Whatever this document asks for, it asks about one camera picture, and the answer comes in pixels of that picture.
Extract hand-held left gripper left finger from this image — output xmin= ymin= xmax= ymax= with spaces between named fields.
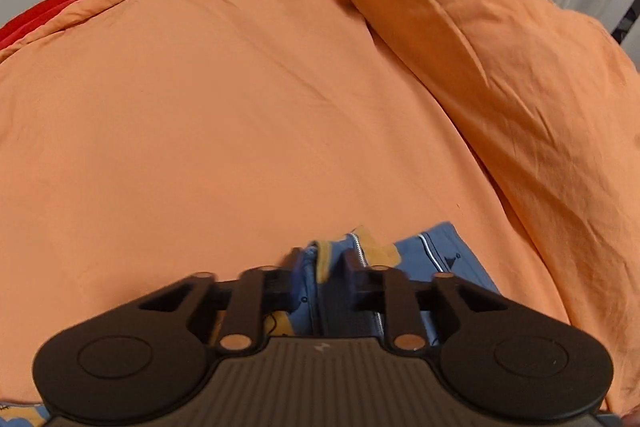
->
xmin=140 ymin=247 xmax=307 ymax=354

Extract blue pants with orange print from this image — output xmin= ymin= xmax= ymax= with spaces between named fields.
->
xmin=0 ymin=221 xmax=502 ymax=427

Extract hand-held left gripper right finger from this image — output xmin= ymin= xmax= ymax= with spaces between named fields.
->
xmin=342 ymin=252 xmax=507 ymax=354

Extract orange bed cover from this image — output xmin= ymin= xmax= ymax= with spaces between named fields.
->
xmin=0 ymin=0 xmax=613 ymax=410

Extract dark object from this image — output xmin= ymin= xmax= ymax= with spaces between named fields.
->
xmin=611 ymin=2 xmax=640 ymax=50

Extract orange pillow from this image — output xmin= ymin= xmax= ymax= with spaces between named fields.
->
xmin=312 ymin=0 xmax=640 ymax=418

